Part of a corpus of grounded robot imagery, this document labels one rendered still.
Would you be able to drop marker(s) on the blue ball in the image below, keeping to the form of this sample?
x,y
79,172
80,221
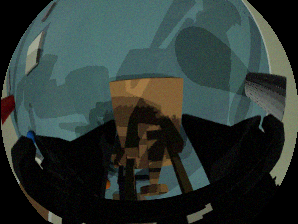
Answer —
x,y
32,135

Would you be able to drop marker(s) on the red cup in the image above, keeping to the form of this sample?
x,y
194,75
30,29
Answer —
x,y
7,105

